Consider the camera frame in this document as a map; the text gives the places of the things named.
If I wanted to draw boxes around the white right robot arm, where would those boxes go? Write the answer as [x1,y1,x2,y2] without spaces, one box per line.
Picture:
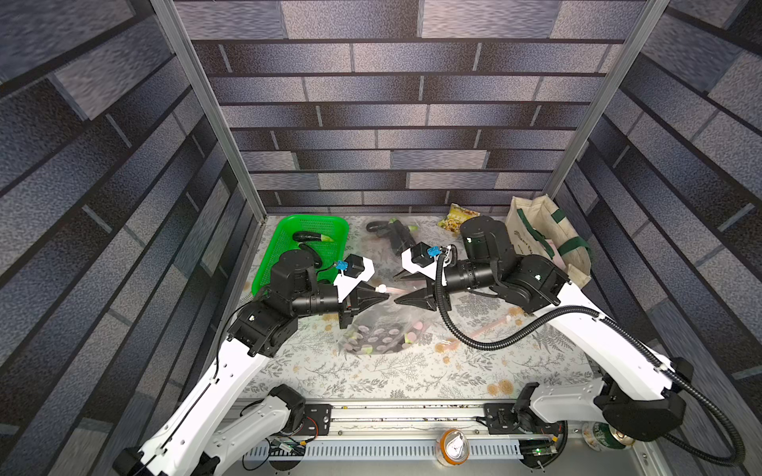
[397,216,693,441]

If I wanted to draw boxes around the floral patterned table mat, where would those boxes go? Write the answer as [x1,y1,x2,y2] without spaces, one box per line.
[240,215,597,400]

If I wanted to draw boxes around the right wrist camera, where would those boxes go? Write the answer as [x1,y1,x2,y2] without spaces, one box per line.
[401,242,443,272]

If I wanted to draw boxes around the green plastic basket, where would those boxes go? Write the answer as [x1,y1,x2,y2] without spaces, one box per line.
[251,214,349,295]

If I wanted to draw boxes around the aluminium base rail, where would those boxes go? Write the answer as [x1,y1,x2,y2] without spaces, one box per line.
[228,400,661,475]

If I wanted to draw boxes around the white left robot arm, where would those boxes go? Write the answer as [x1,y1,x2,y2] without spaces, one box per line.
[113,249,389,475]

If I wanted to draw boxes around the clear pink-dotted zip-top bag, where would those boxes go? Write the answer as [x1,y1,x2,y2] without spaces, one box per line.
[374,218,420,257]

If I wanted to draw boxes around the beige tote bag green handles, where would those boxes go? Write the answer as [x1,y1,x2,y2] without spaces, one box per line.
[505,196,591,288]

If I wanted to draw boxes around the aluminium frame post right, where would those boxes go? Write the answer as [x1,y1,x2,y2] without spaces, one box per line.
[543,0,670,198]

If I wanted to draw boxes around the aluminium frame post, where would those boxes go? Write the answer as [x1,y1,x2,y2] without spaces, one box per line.
[543,0,670,198]
[150,0,267,223]

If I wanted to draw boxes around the green drink can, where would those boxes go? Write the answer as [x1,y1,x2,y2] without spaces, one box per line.
[581,422,634,451]

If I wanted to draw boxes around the tape roll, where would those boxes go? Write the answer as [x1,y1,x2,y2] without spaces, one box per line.
[436,428,470,466]

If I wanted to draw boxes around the aluminium frame post left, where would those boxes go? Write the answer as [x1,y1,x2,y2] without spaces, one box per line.
[150,0,267,223]

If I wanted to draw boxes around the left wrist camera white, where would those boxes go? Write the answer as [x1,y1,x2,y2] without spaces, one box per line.
[333,254,375,301]

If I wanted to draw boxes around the yellow snack packet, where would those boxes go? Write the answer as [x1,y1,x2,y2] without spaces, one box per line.
[438,203,480,235]

